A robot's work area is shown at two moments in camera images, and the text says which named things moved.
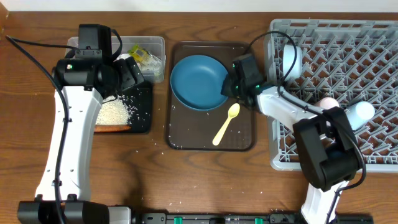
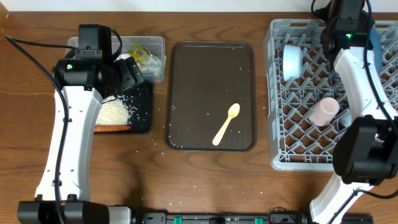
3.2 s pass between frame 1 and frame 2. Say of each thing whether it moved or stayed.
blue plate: moved
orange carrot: stayed
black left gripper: stayed
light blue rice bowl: stayed
